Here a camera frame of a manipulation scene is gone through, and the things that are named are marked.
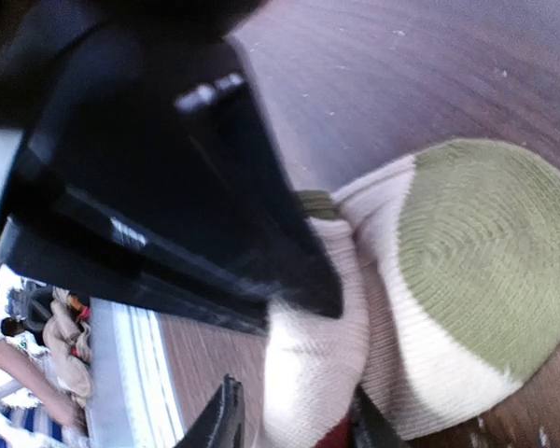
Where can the beige cloth bundle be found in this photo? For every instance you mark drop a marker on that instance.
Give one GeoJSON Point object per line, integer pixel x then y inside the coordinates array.
{"type": "Point", "coordinates": [67, 336]}

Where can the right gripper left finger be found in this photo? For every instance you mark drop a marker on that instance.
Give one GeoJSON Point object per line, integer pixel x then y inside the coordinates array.
{"type": "Point", "coordinates": [221, 424]}

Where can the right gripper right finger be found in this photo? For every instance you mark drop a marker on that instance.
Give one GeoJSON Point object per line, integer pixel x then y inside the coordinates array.
{"type": "Point", "coordinates": [370, 429]}

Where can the striped beige maroon sock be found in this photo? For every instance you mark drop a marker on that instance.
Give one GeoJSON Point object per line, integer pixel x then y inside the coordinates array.
{"type": "Point", "coordinates": [449, 262]}

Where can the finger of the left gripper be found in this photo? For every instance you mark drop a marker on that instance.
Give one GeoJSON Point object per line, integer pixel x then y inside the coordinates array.
{"type": "Point", "coordinates": [136, 168]}

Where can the person forearm in background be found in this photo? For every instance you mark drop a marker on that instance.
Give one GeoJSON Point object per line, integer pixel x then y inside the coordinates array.
{"type": "Point", "coordinates": [22, 369]}

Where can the aluminium front rail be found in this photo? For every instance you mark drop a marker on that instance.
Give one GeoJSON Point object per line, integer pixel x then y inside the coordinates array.
{"type": "Point", "coordinates": [133, 403]}

